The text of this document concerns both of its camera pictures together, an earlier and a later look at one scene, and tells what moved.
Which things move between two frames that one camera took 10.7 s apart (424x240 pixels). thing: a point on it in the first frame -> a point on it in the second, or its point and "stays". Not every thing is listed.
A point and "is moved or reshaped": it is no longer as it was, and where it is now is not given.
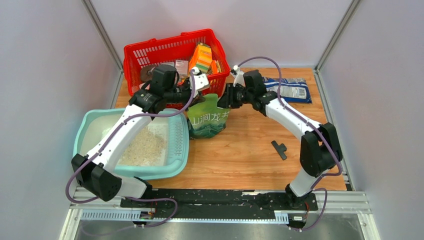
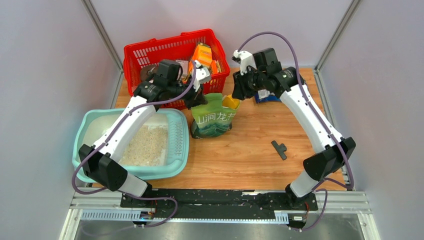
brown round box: [144, 75] stays
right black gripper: [226, 100] -> [240, 91]
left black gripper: [200, 99] stays
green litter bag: [205, 119] is moved or reshaped
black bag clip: [280, 149] stays
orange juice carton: [201, 59] stays
